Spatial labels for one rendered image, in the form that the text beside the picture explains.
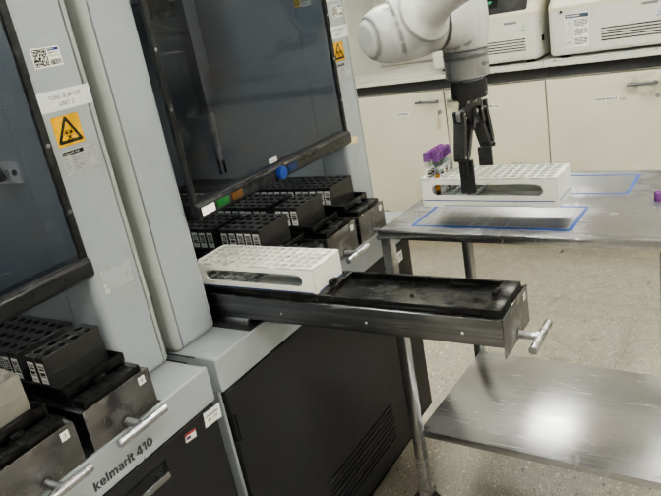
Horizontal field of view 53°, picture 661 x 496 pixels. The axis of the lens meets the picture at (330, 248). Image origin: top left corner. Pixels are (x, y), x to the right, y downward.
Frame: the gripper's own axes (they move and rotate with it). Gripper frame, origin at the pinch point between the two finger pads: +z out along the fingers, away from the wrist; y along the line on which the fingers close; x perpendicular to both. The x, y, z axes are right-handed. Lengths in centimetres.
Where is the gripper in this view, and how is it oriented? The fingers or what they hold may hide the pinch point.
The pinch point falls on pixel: (477, 174)
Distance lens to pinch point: 147.3
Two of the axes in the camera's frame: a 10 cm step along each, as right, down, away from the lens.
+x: -8.3, -0.5, 5.6
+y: 5.4, -3.7, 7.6
